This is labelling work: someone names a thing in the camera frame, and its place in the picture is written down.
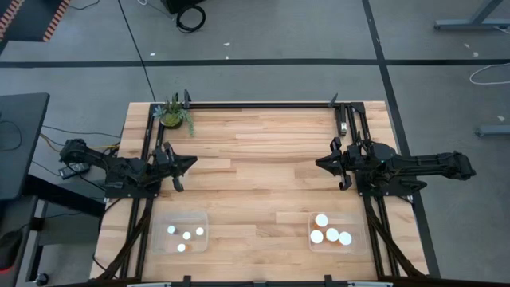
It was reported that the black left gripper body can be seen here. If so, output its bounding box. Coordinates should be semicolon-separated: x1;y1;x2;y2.
153;141;185;193

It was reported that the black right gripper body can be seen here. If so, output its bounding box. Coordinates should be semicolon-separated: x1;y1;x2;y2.
329;136;367;192

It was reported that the clear plastic bin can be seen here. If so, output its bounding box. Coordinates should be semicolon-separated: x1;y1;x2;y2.
308;211;368;256
151;210;210;255

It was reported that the green potted succulent plant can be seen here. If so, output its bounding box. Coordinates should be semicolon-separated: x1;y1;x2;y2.
153;93;196;137

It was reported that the black power adapter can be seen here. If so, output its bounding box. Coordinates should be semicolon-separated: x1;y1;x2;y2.
58;162;91;180

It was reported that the black desk underframe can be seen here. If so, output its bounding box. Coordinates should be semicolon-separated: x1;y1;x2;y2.
0;174;107;287

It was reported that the black desk top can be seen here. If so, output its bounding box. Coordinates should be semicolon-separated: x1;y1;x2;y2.
0;92;51;200

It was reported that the grey metal table foot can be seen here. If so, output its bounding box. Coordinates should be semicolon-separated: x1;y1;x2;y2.
474;125;510;139

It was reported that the black box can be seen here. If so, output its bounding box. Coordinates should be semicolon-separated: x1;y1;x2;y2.
161;0;204;15

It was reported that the black computer mouse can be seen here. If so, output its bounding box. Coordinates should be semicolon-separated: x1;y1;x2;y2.
0;230;23;274

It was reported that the grey metal table leg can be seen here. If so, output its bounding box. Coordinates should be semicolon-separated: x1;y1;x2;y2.
433;0;510;32

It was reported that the black mat with orange stripes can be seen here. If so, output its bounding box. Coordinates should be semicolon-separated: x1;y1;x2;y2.
0;0;71;43

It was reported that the thin black floor cable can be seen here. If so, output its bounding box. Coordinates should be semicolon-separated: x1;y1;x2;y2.
41;124;123;140

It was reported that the black aluminium rig frame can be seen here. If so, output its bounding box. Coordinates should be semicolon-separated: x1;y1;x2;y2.
95;101;427;282

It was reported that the yellow floor cable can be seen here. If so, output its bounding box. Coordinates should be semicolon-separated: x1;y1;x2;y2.
39;133;120;154

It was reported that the coiled black cable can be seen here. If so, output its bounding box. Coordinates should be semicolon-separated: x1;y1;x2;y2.
175;4;207;34

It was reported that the white floor cable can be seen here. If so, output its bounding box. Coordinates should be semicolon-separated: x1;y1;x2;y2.
469;61;510;86

